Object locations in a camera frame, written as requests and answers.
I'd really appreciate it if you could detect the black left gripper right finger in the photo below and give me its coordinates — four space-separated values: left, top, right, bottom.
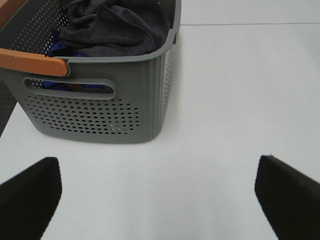
254 155 320 240

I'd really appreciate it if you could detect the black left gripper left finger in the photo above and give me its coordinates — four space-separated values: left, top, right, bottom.
0 157 62 240

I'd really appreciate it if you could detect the dark grey towel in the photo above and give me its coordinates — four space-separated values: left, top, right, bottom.
58 0 170 57

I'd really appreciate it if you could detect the brown cloth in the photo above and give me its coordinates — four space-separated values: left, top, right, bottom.
66 84 84 93

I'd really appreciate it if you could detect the grey perforated plastic basket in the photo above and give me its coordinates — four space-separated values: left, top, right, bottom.
0 0 182 143

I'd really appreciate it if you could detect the blue cloth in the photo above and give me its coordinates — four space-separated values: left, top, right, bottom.
43 41 107 93

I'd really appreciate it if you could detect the orange basket handle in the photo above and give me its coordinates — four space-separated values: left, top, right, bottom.
0 0 69 78

